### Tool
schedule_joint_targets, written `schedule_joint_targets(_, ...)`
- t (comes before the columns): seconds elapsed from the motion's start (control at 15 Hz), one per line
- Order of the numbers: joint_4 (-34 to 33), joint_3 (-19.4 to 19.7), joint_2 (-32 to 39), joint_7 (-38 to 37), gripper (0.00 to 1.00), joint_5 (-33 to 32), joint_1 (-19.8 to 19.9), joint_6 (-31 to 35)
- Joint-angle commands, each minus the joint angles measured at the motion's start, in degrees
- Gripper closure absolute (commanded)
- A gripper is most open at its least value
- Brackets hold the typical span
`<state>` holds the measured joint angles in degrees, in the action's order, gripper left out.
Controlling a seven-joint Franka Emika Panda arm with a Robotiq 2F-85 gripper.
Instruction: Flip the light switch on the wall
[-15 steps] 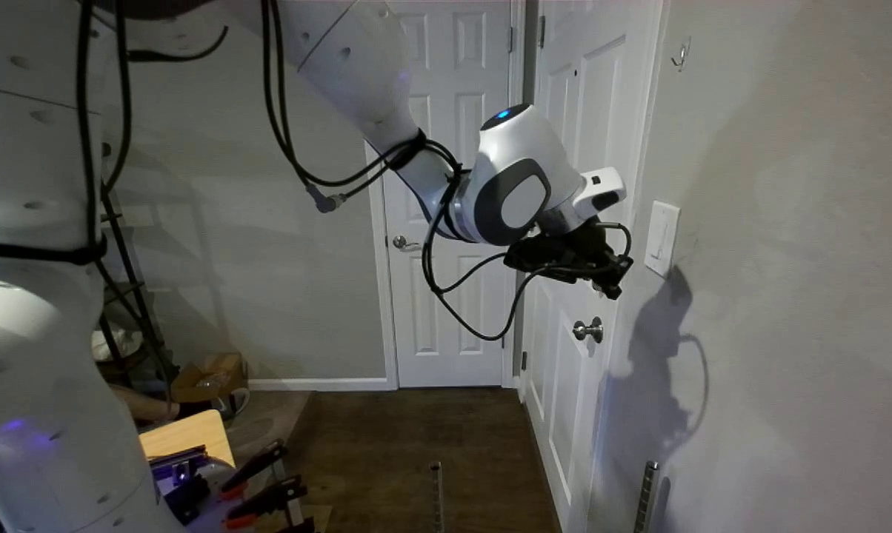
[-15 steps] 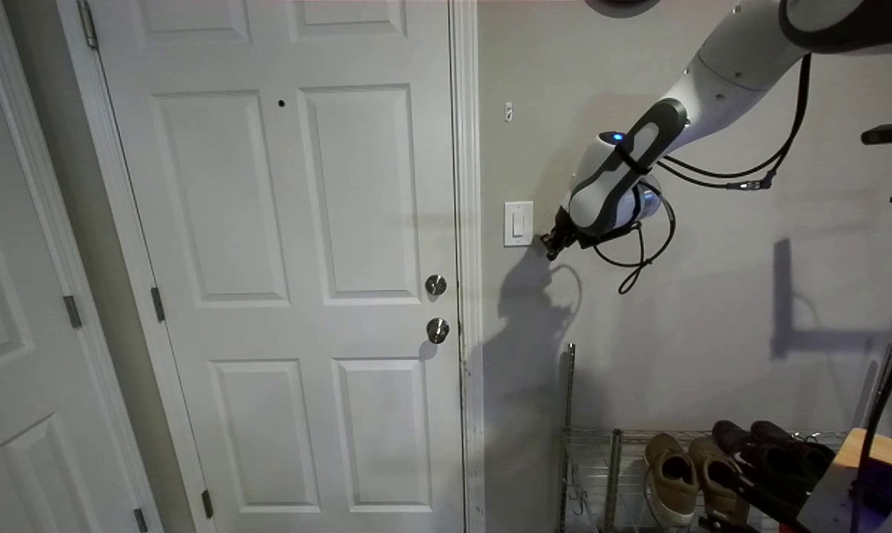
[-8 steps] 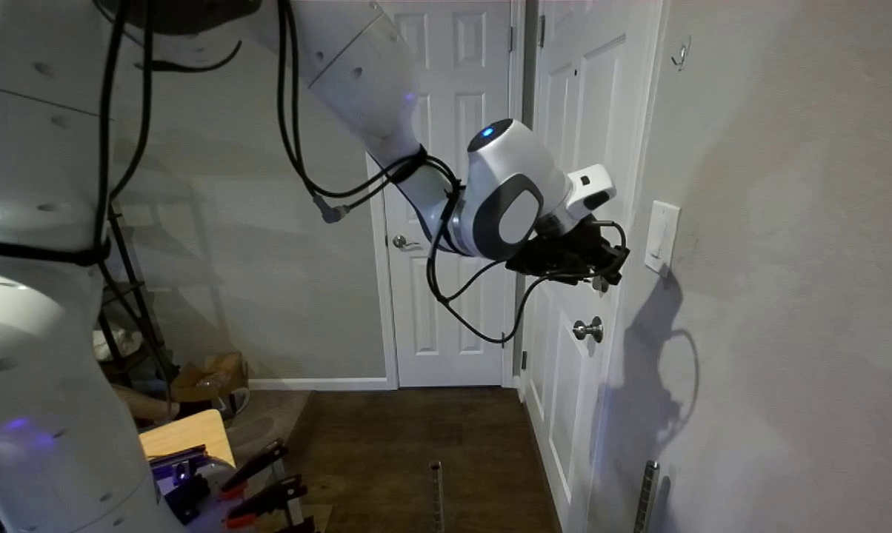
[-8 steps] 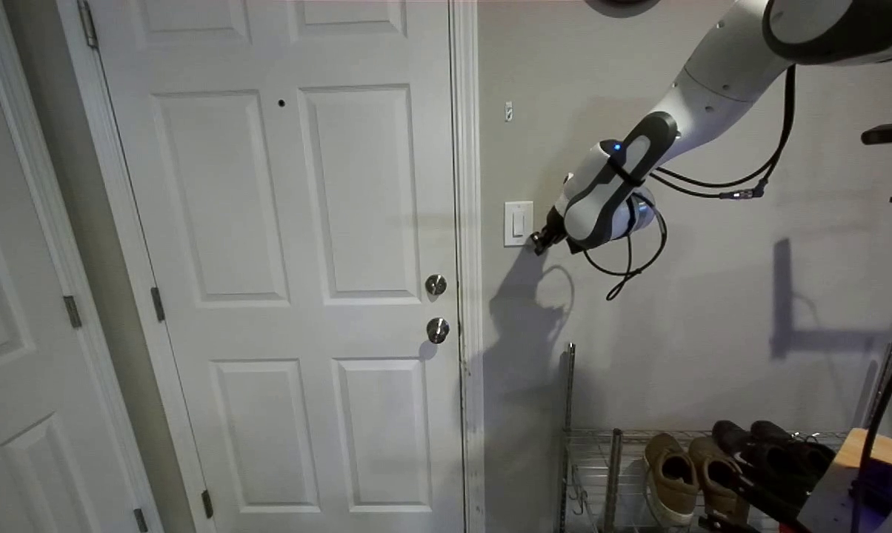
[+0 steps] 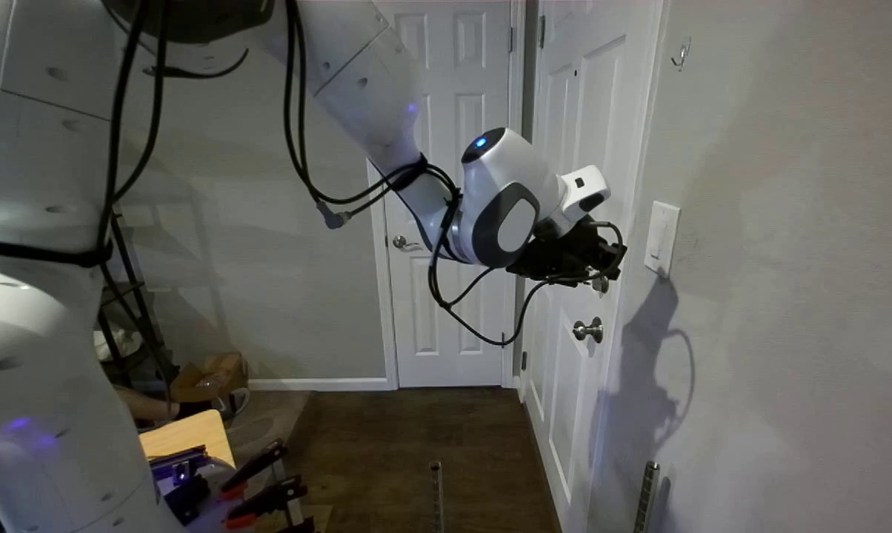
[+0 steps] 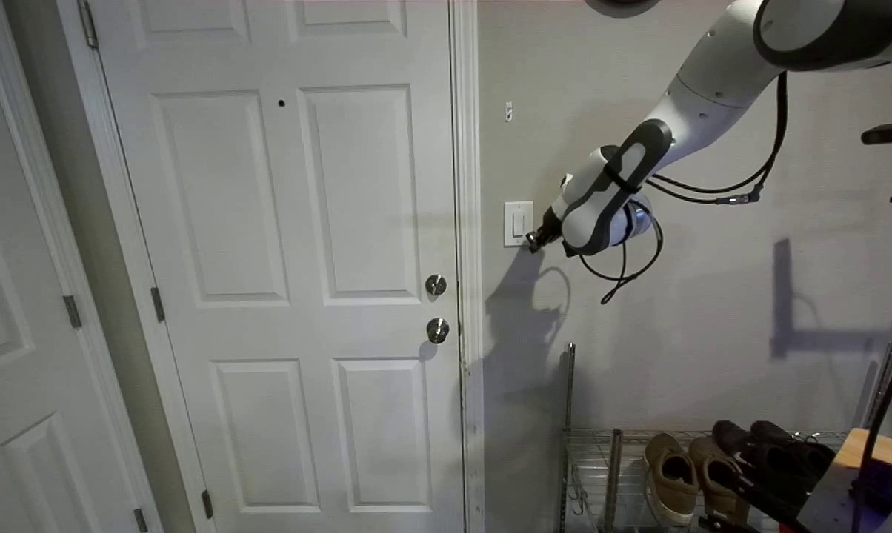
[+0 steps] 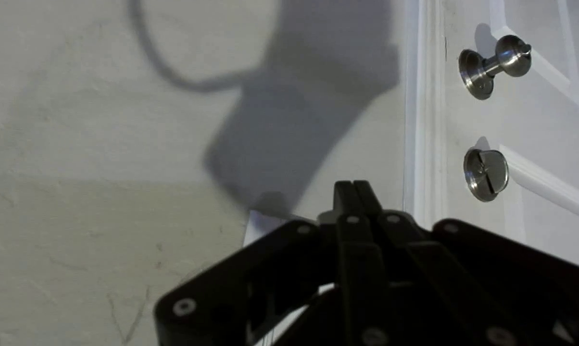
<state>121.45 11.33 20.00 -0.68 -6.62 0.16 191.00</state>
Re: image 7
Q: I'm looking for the silver deadbolt thumb turn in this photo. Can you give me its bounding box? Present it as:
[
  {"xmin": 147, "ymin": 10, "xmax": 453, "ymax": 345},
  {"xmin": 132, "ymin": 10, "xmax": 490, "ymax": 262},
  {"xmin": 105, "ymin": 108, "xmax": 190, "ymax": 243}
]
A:
[{"xmin": 461, "ymin": 147, "xmax": 511, "ymax": 204}]

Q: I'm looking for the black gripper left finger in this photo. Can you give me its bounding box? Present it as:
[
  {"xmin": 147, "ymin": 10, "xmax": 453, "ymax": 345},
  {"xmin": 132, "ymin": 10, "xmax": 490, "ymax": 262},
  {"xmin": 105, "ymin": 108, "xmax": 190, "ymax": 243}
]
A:
[{"xmin": 151, "ymin": 179, "xmax": 361, "ymax": 346}]

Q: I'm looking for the silver round door knob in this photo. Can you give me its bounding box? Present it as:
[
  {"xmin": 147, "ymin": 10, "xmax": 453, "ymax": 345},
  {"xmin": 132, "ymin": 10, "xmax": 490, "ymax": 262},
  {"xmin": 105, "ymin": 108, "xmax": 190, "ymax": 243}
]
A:
[{"xmin": 455, "ymin": 33, "xmax": 534, "ymax": 102}]

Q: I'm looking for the white panelled door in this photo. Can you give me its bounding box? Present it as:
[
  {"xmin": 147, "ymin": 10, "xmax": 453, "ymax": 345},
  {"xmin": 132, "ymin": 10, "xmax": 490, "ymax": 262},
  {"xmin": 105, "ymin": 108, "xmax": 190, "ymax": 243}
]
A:
[{"xmin": 438, "ymin": 0, "xmax": 579, "ymax": 275}]

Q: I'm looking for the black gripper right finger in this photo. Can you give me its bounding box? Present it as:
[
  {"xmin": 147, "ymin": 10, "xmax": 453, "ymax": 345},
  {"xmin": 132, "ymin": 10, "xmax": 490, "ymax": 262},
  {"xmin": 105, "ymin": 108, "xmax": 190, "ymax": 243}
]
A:
[{"xmin": 351, "ymin": 179, "xmax": 579, "ymax": 346}]

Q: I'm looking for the white door frame trim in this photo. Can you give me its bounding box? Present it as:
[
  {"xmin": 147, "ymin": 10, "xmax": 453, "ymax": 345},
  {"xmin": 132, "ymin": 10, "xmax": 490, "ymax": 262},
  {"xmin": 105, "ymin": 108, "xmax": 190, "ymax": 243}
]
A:
[{"xmin": 399, "ymin": 0, "xmax": 449, "ymax": 233}]

